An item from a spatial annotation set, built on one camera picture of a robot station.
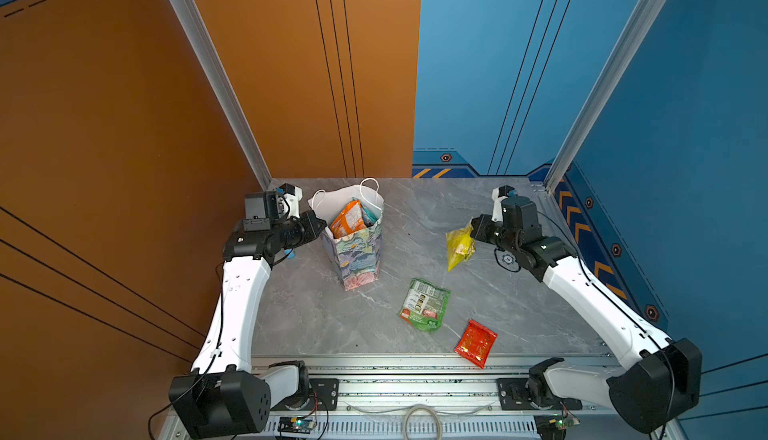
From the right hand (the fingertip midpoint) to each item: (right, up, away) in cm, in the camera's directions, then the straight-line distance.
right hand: (467, 220), depth 80 cm
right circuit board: (+18, -49, -9) cm, 53 cm away
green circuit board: (-43, -49, -9) cm, 66 cm away
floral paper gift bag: (-30, -3, -5) cm, 31 cm away
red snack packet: (+3, -34, +1) cm, 34 cm away
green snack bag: (-11, -25, +7) cm, 29 cm away
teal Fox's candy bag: (-27, +1, +5) cm, 28 cm away
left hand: (-37, 0, -4) cm, 37 cm away
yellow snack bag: (-2, -7, -2) cm, 7 cm away
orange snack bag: (-33, 0, +5) cm, 33 cm away
